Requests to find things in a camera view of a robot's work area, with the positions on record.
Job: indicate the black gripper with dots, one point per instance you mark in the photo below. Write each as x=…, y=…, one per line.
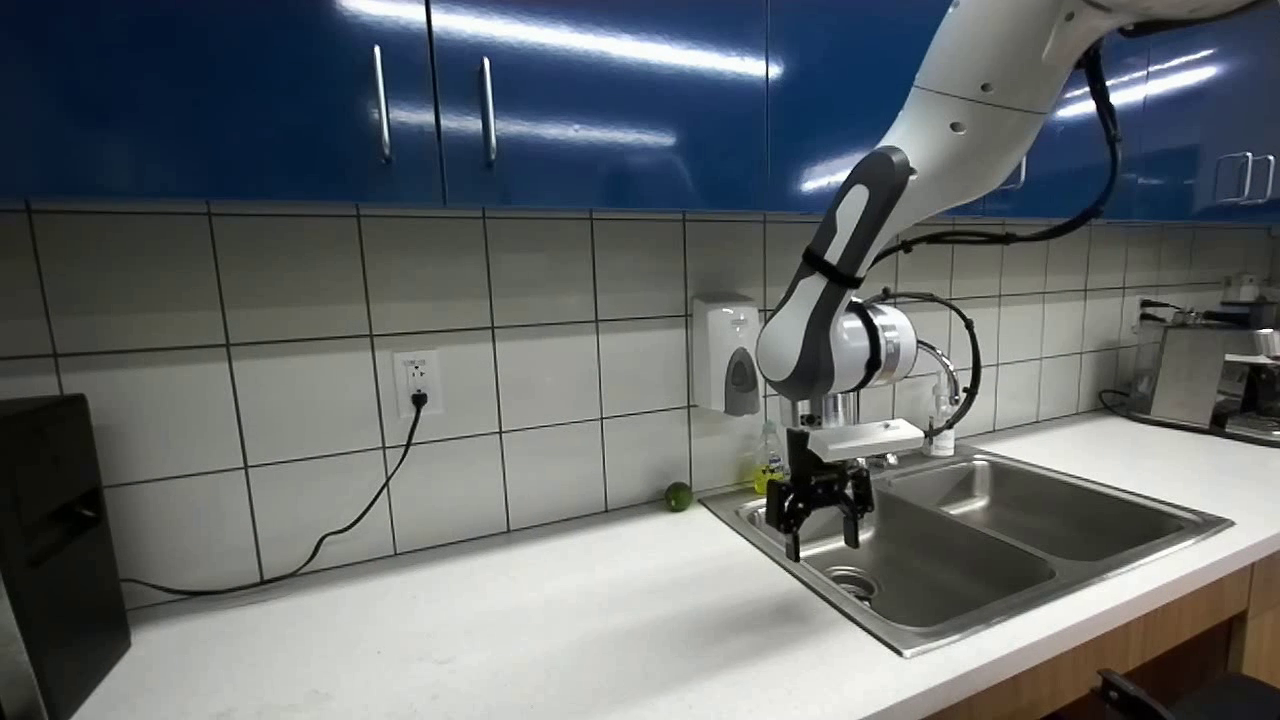
x=813, y=484

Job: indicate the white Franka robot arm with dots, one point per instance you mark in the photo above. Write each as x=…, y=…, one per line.
x=973, y=122

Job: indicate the white wall soap dispenser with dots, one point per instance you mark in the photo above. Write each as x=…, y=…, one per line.
x=727, y=352

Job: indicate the wooden base cabinet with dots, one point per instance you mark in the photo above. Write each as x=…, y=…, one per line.
x=1173, y=625

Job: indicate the black box appliance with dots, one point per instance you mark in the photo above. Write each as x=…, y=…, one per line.
x=54, y=563

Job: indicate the stainless steel countertop appliance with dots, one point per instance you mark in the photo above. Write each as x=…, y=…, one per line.
x=1186, y=383

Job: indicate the black chair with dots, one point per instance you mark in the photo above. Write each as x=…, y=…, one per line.
x=1186, y=702

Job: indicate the stainless steel double sink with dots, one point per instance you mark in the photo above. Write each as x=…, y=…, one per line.
x=984, y=563

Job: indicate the small green lime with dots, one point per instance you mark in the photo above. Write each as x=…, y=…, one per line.
x=677, y=496

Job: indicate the blue upper cabinets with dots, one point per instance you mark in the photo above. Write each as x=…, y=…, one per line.
x=1173, y=146

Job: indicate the black white coffee machine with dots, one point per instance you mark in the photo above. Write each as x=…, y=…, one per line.
x=1260, y=400

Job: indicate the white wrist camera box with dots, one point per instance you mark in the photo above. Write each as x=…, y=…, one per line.
x=865, y=440

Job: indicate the blue cabinet door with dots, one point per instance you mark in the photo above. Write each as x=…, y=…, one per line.
x=824, y=80
x=603, y=134
x=201, y=107

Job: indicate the white wall power outlet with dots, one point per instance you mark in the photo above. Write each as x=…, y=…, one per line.
x=417, y=374

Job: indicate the yellow dish soap bottle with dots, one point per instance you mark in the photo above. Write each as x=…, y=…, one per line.
x=758, y=476

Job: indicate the white pump soap bottle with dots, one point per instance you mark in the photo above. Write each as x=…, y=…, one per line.
x=941, y=440

